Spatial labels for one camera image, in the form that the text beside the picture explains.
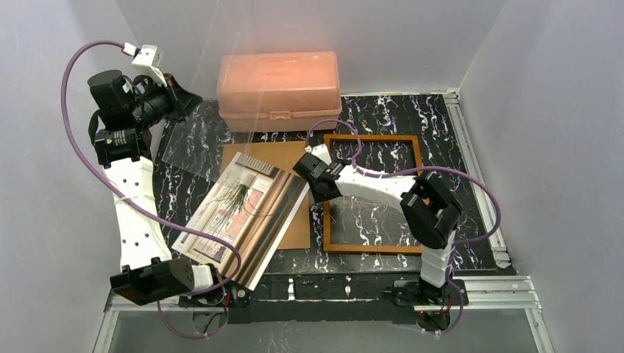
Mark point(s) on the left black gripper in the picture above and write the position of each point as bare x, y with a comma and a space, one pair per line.
176, 97

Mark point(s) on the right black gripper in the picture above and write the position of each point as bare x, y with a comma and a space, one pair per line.
302, 165

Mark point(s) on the brown cardboard backing board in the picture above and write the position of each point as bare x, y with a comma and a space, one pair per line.
282, 155

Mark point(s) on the clear acrylic sheet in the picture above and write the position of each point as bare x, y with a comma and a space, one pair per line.
197, 144

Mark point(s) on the brown wooden picture frame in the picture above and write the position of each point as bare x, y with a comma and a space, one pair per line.
335, 248

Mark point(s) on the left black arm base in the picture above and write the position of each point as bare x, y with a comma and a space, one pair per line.
230, 295

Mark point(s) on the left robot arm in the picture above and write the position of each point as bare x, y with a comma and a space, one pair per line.
119, 130

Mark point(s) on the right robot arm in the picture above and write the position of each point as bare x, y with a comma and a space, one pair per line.
430, 210

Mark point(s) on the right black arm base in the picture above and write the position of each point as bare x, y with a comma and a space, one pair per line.
418, 292

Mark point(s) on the pink plastic storage box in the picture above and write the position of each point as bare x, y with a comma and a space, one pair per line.
285, 92

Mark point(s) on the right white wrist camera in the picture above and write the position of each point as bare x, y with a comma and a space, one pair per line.
321, 152

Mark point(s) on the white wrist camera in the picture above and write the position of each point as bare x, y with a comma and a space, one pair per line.
321, 152
147, 62

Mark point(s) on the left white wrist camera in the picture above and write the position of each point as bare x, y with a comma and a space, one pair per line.
147, 62

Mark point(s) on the aluminium front rail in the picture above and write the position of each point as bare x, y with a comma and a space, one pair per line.
484, 292

